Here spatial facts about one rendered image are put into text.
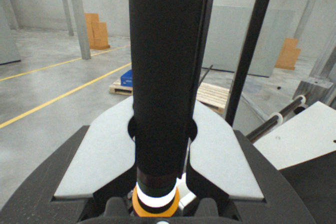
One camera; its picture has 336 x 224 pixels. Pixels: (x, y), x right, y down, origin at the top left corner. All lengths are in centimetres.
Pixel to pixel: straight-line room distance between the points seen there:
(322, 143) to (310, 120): 7
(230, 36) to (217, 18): 73
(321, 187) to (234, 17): 550
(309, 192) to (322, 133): 29
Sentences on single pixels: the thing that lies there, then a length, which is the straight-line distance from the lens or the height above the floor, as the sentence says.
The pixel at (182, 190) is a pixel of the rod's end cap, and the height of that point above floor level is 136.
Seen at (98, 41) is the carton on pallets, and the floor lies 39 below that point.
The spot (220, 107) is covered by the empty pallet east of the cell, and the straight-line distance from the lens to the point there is 299.
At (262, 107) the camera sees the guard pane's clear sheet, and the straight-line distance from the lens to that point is 124.
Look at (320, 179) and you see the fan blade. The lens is 27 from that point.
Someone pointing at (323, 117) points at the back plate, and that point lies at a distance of 54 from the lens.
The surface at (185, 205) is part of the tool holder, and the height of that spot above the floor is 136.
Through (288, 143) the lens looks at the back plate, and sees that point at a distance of 53.
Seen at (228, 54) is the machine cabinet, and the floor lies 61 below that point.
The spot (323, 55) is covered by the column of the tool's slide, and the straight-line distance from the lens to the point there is 75.
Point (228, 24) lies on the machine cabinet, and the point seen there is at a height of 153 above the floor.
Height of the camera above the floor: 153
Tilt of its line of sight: 28 degrees down
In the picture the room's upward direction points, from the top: 4 degrees clockwise
